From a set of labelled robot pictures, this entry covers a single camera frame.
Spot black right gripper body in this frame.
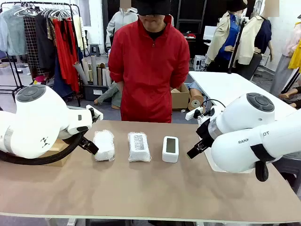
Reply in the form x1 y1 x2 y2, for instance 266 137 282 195
196 117 216 147

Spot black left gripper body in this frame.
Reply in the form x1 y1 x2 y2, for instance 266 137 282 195
78 133 94 149

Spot opaque white bubble-wrapped clock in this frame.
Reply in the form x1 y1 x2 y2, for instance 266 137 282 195
93 130 116 162

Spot unwrapped white digital clock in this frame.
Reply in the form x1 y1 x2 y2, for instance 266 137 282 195
161 136 179 163

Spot bubble-wrapped clock showing display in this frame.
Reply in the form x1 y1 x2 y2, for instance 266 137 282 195
127 131 152 163

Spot clear plastic container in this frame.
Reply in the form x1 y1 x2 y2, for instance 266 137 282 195
202 141 254 174

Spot large brown paper roll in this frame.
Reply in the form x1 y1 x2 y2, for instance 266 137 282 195
187 88 205 112

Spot brown cardboard box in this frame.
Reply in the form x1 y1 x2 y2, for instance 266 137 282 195
39 138 71 167

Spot open brown carton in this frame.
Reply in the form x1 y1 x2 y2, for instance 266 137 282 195
170 83 190 111

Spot dark storage bin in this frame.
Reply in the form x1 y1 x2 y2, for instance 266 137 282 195
83 84 111 102

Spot white table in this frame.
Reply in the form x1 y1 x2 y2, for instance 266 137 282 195
188 70 297 123

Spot lying mannequin grey-green clothes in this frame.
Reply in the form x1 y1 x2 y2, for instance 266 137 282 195
94 81 122 110

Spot navy garment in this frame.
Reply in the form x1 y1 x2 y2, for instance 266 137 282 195
53 56 73 97

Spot grey cardboard tube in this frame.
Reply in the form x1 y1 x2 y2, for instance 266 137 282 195
73 61 89 85

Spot white computer case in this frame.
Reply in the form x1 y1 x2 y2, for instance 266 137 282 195
192 55 207 71

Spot tall grey paper roll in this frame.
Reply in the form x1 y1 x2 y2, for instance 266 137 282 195
91 55 98 86

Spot cream paper roll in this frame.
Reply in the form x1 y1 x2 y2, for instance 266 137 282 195
81 57 91 82

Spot person in red jacket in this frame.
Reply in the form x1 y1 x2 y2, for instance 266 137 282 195
108 0 190 124

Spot black tripod pole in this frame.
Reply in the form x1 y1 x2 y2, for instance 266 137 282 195
227 16 249 74

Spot red dress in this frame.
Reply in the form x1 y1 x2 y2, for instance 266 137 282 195
52 18 80 93

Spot black plastic stool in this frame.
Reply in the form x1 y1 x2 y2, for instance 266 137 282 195
272 153 301 189

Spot grey step stool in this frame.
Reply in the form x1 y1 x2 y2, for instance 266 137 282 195
90 44 101 57

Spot mannequin beige coat blue shirt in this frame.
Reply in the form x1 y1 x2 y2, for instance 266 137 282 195
205 0 246 73

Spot white monitor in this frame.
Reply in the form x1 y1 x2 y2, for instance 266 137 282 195
203 25 218 40

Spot black garment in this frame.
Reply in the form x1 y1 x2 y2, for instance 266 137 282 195
35 14 57 71

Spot cream garment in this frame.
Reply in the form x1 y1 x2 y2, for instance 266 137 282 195
72 15 86 51

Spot mannequin cream jacket navy shirt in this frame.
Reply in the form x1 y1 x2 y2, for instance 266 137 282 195
236 0 275 81

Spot mannequin with yellow garment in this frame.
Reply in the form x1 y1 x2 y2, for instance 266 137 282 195
269 21 301 97

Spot light blue jacket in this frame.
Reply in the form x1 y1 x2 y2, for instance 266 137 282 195
0 6 28 57

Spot black metal clothes rack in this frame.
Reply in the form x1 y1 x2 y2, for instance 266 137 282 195
0 1 82 108

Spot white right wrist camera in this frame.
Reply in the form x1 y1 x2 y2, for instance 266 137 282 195
185 106 204 121

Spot thin black camera cable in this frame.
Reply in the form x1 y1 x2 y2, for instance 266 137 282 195
201 98 227 116

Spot black left arm hose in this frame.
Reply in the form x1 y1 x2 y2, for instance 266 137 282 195
0 130 90 165

